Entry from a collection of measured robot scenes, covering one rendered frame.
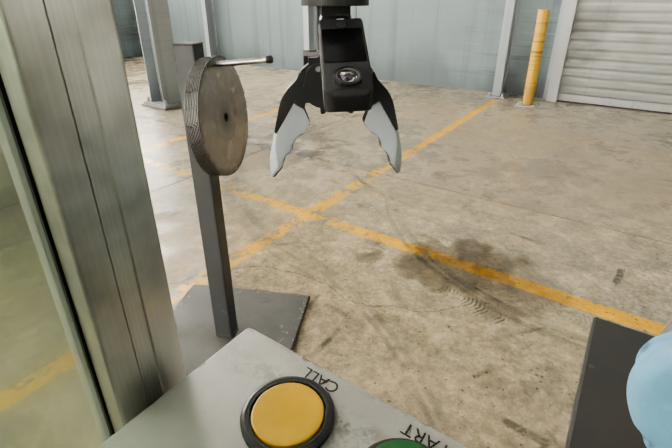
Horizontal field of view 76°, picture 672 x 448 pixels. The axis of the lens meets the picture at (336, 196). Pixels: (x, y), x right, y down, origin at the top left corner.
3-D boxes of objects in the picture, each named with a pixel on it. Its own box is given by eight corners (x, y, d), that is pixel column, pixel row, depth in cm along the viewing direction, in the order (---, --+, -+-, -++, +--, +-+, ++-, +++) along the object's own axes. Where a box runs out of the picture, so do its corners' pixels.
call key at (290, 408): (237, 444, 24) (234, 419, 23) (285, 394, 27) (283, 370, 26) (294, 487, 22) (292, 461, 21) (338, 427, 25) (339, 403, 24)
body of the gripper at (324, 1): (362, 98, 54) (364, -8, 49) (372, 115, 47) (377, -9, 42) (301, 99, 54) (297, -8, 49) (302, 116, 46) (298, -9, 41)
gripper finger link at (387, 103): (406, 119, 50) (363, 55, 46) (409, 122, 48) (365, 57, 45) (372, 143, 51) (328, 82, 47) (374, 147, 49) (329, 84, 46)
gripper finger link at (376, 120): (408, 146, 56) (369, 88, 52) (420, 162, 50) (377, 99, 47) (388, 160, 56) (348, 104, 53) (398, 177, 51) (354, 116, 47)
